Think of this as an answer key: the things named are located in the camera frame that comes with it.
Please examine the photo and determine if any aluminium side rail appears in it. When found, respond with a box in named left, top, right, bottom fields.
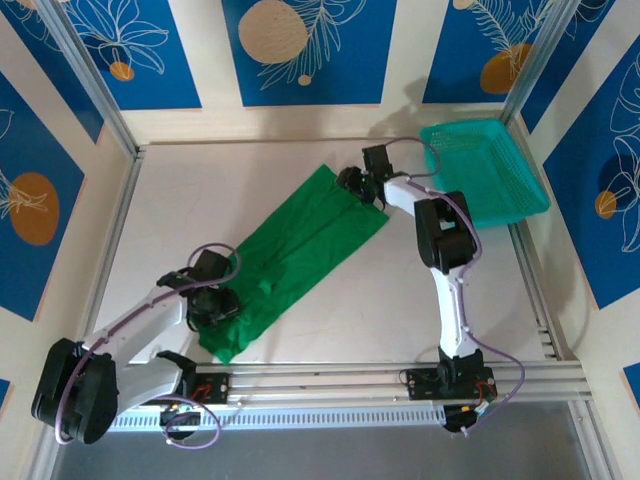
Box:
left=74, top=144, right=146, bottom=371
left=509, top=219, right=569, bottom=361

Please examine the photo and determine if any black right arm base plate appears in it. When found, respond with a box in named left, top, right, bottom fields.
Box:
left=405, top=368, right=499, bottom=402

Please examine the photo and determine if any long aluminium frame rail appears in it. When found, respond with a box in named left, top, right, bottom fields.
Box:
left=43, top=362, right=594, bottom=409

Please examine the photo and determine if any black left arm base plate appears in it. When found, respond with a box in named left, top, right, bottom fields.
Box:
left=185, top=372, right=231, bottom=404

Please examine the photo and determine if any teal plastic mesh basket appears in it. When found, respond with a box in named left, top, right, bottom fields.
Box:
left=418, top=118, right=552, bottom=231

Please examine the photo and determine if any aluminium corner post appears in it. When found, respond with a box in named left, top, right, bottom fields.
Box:
left=499, top=0, right=584, bottom=126
left=37, top=0, right=144, bottom=159

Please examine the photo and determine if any green t-shirt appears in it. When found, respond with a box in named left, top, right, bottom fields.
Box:
left=198, top=163, right=392, bottom=366

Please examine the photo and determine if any white slotted cable duct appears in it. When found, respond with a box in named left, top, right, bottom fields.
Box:
left=107, top=405, right=446, bottom=431

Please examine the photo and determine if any black cable connector block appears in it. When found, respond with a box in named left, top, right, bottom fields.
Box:
left=443, top=399, right=496, bottom=437
left=158, top=403, right=202, bottom=442

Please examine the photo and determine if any blue floral wall panel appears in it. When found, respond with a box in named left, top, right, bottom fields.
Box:
left=0, top=69, right=86, bottom=323
left=63, top=0, right=203, bottom=112
left=422, top=0, right=557, bottom=105
left=543, top=32, right=640, bottom=311
left=519, top=0, right=617, bottom=135
left=221, top=0, right=399, bottom=108
left=0, top=0, right=105, bottom=146

